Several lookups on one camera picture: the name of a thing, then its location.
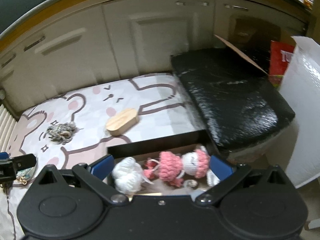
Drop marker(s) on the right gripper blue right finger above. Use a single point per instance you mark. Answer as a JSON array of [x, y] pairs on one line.
[[221, 168]]

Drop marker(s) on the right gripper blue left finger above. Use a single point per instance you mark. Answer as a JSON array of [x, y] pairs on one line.
[[102, 167]]

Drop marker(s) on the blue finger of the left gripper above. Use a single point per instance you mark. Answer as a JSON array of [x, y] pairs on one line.
[[10, 166]]

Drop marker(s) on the pink crochet bunny doll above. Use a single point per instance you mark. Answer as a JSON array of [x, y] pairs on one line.
[[171, 168]]

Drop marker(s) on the blue floral silk pouch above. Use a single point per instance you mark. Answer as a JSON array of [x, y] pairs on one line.
[[23, 177]]

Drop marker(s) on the white yarn pompom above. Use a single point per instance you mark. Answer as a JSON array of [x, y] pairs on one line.
[[127, 175]]

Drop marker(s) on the white ribbed radiator panel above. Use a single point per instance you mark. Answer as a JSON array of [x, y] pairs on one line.
[[7, 125]]

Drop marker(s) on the black storage box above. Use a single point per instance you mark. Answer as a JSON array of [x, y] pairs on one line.
[[177, 144]]

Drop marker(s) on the oval wooden block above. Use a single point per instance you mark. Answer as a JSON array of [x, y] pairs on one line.
[[121, 122]]

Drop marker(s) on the cartoon bear bed sheet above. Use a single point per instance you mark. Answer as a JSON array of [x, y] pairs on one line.
[[156, 97]]

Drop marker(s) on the black wrapped cushion block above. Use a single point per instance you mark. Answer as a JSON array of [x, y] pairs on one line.
[[235, 100]]

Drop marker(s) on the white bubble wrap sheet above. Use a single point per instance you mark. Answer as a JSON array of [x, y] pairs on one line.
[[300, 88]]

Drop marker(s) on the red cardboard box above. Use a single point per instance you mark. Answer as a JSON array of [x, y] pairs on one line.
[[280, 57]]

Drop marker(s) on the cream cabinet with doors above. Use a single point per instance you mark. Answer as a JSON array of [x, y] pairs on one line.
[[62, 45]]

